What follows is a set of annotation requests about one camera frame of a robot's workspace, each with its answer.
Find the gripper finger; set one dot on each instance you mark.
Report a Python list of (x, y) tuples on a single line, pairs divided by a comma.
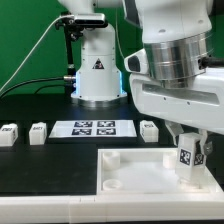
[(174, 129), (206, 146)]

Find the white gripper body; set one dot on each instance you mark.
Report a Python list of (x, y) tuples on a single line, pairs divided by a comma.
[(200, 105)]

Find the white square tabletop tray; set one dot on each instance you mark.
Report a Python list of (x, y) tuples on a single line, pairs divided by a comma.
[(146, 171)]

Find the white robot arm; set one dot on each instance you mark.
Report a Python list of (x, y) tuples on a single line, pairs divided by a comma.
[(173, 77)]

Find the white L-shaped fence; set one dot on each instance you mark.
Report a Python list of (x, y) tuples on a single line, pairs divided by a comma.
[(111, 208)]

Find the white marker sheet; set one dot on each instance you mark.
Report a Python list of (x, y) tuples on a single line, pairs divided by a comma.
[(93, 128)]

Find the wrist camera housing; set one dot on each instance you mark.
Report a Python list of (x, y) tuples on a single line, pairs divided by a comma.
[(137, 62)]

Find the black camera on stand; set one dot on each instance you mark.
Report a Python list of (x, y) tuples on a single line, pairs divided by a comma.
[(73, 28)]

